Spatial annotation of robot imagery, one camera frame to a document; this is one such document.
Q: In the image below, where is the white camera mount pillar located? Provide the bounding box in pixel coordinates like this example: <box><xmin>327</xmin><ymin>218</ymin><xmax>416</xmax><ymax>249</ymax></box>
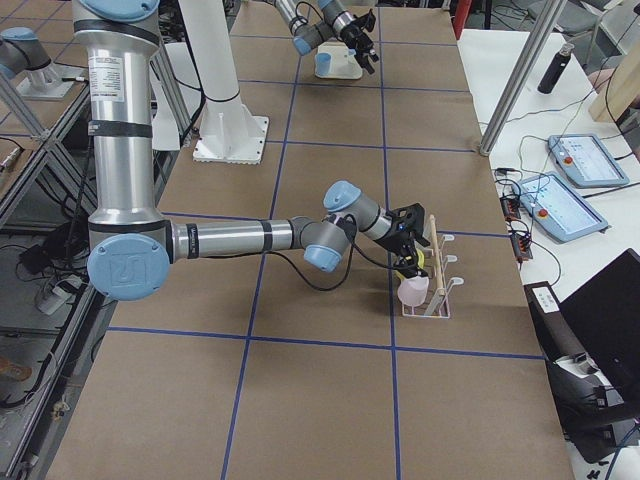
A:
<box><xmin>179</xmin><ymin>0</ymin><xmax>269</xmax><ymax>164</ymax></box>

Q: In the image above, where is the blue teach pendant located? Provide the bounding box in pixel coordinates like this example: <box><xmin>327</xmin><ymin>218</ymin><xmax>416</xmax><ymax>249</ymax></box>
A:
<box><xmin>547</xmin><ymin>134</ymin><xmax>629</xmax><ymax>188</ymax></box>
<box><xmin>516</xmin><ymin>172</ymin><xmax>609</xmax><ymax>243</ymax></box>

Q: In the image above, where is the yellow plastic cup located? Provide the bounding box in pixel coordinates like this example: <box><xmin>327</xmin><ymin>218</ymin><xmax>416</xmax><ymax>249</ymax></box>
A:
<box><xmin>395</xmin><ymin>251</ymin><xmax>428</xmax><ymax>280</ymax></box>

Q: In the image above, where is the pink plastic cup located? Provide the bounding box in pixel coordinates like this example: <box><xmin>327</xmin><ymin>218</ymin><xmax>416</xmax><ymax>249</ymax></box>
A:
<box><xmin>397</xmin><ymin>276</ymin><xmax>430</xmax><ymax>307</ymax></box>

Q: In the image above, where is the white wire cup rack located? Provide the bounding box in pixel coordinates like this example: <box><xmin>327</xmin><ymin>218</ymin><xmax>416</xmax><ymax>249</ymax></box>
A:
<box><xmin>400</xmin><ymin>214</ymin><xmax>464</xmax><ymax>319</ymax></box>

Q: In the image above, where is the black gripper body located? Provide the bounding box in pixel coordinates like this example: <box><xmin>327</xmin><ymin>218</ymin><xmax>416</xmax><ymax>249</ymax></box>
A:
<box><xmin>375</xmin><ymin>203</ymin><xmax>430</xmax><ymax>260</ymax></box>
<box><xmin>342</xmin><ymin>9</ymin><xmax>376</xmax><ymax>50</ymax></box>

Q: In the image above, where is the black water bottle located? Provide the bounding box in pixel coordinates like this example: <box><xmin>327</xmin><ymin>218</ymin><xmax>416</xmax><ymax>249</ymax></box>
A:
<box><xmin>537</xmin><ymin>42</ymin><xmax>575</xmax><ymax>94</ymax></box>

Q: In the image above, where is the near blue teach pendant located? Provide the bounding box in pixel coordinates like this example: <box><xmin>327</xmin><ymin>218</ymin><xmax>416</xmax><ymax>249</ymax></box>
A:
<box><xmin>516</xmin><ymin>172</ymin><xmax>609</xmax><ymax>243</ymax></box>

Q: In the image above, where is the black laptop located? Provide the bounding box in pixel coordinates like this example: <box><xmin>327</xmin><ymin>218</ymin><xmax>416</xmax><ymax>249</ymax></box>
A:
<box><xmin>524</xmin><ymin>249</ymin><xmax>639</xmax><ymax>463</ymax></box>

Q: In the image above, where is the far blue teach pendant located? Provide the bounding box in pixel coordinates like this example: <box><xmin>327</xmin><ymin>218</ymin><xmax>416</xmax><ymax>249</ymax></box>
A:
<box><xmin>547</xmin><ymin>134</ymin><xmax>629</xmax><ymax>188</ymax></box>

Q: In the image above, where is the cream plastic tray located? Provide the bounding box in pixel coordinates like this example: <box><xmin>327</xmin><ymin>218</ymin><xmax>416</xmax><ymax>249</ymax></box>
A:
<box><xmin>316</xmin><ymin>42</ymin><xmax>362</xmax><ymax>80</ymax></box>

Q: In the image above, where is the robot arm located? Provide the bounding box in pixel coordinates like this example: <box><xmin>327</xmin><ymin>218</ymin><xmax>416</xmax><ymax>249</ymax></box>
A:
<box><xmin>73</xmin><ymin>1</ymin><xmax>428</xmax><ymax>303</ymax></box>
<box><xmin>267</xmin><ymin>0</ymin><xmax>379</xmax><ymax>74</ymax></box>

